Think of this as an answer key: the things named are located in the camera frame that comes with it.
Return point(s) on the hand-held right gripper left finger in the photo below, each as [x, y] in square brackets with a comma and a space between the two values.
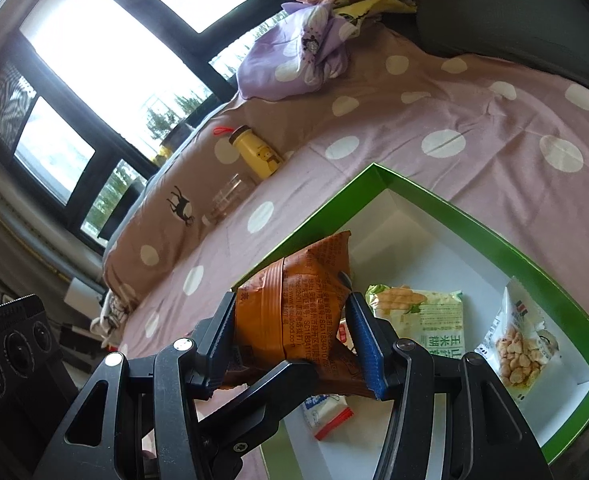
[222, 340]

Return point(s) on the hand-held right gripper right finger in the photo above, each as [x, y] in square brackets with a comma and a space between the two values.
[369, 355]

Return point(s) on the pale green corn snack packet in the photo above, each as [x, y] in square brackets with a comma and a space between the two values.
[424, 315]

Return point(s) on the small white red packet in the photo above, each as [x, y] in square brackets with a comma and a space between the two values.
[324, 412]

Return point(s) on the orange brown snack packet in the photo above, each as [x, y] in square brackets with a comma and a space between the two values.
[299, 310]

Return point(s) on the green cardboard box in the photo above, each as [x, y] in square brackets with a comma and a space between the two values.
[414, 240]

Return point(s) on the white blue nut packet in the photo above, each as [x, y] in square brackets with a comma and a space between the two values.
[514, 350]

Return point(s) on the white black striped cloth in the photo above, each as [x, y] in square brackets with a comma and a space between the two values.
[109, 315]

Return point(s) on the clear glass jar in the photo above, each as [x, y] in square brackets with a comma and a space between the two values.
[224, 200]

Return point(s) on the dark outdoor planter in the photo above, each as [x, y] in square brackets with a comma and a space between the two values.
[124, 205]
[177, 132]

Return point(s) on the brown polka-dot pillow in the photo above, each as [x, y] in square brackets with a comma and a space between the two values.
[199, 160]

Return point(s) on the purple dotted cloth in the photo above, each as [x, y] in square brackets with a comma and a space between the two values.
[284, 60]

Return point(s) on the yellow printed cloth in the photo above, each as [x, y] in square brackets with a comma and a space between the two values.
[374, 5]

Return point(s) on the dark grey cushion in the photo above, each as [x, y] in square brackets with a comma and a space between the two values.
[514, 15]

